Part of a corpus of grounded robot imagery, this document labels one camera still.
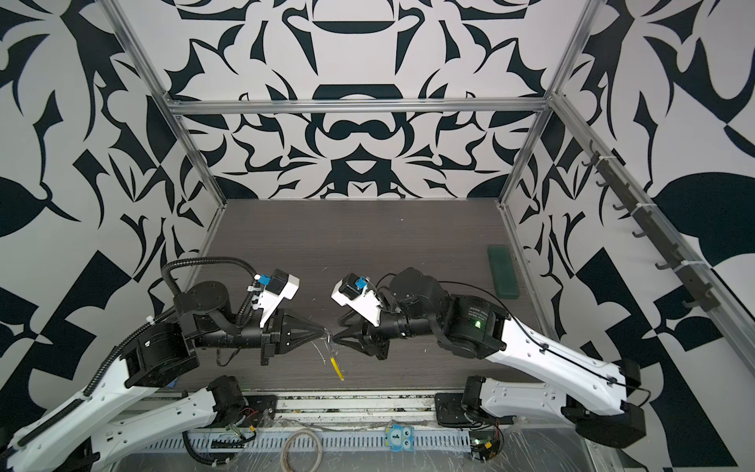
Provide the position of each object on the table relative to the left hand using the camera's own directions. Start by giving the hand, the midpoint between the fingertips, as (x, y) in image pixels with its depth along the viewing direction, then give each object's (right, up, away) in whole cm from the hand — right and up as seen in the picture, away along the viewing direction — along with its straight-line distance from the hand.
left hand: (323, 328), depth 53 cm
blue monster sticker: (+15, -31, +17) cm, 39 cm away
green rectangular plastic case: (+52, +4, +47) cm, 70 cm away
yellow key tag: (+2, -8, +2) cm, 8 cm away
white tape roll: (-11, -32, +17) cm, 38 cm away
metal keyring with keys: (-1, -4, +1) cm, 4 cm away
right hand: (+2, -1, +1) cm, 3 cm away
